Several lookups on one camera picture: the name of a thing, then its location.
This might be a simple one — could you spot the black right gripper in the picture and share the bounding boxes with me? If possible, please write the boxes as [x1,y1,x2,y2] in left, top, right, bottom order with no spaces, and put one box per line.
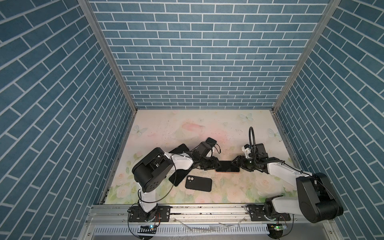
[230,154,258,172]

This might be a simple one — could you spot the black case dual camera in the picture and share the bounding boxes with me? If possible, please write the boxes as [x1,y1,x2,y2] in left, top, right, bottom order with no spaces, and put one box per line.
[185,175,213,192]

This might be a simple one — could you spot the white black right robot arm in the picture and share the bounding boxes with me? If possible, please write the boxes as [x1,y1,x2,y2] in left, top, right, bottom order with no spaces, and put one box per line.
[232,127,344,223]

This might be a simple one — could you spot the black phone case left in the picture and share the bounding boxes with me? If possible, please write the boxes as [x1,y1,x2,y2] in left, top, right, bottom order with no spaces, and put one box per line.
[169,144,190,154]

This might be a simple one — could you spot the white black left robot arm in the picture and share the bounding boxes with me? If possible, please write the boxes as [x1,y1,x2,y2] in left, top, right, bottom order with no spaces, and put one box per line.
[132,141,221,217]

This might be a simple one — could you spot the blue phone black screen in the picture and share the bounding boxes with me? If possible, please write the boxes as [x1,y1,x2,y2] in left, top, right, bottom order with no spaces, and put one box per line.
[205,138,217,146]

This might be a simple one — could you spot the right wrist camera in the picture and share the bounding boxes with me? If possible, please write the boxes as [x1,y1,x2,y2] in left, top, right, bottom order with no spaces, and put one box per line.
[242,144,269,160]

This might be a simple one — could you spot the aluminium corner post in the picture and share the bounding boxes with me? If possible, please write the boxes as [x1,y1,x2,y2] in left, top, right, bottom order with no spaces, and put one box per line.
[271,0,341,115]
[78,0,137,114]

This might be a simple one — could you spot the aluminium corner post left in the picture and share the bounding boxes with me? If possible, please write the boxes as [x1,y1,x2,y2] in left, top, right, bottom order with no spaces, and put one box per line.
[78,0,137,114]

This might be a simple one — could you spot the aluminium corner post right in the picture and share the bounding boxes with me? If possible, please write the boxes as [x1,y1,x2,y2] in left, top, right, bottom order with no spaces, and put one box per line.
[271,0,341,115]

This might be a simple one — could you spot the black phone face up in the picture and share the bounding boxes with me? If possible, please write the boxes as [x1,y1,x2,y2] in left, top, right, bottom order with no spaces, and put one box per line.
[169,170,190,187]

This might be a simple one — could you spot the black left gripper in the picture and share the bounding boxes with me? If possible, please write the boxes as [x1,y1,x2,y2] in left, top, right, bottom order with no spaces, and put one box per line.
[198,156,224,170]

